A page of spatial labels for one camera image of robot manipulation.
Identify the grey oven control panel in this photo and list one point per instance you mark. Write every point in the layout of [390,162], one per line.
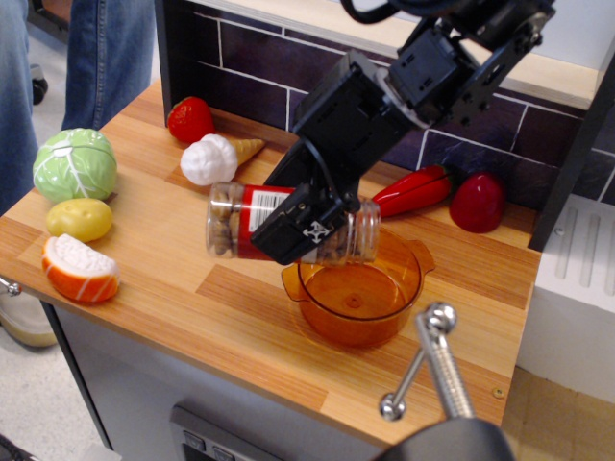
[196,438]

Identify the toy ice cream cone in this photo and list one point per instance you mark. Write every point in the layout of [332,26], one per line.
[215,158]

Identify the red toy chili pepper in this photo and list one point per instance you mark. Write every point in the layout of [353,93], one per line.
[424,187]

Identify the red toy strawberry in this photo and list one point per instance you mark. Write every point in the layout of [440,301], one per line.
[190,120]

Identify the small metal knob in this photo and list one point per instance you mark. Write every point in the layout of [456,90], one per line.
[13,289]

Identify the person in blue jeans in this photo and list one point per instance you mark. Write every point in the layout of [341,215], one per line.
[109,63]

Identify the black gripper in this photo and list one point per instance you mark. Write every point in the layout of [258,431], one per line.
[345,125]

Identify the dark red toy pepper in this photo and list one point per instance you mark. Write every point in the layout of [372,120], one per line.
[478,205]

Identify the orange salmon sushi toy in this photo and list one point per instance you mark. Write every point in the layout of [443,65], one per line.
[79,272]

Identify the green toy cabbage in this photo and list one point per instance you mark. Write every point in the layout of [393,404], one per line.
[75,163]

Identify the yellow toy potato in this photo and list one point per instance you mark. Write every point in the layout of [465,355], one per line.
[84,219]

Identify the clear almond spice jar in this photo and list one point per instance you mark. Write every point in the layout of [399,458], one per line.
[235,211]

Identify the pale wooden shelf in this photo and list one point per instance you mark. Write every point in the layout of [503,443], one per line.
[584,35]

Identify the white toy sink unit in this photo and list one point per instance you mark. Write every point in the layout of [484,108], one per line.
[569,334]

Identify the orange transparent plastic pot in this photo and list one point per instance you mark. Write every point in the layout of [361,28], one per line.
[362,305]

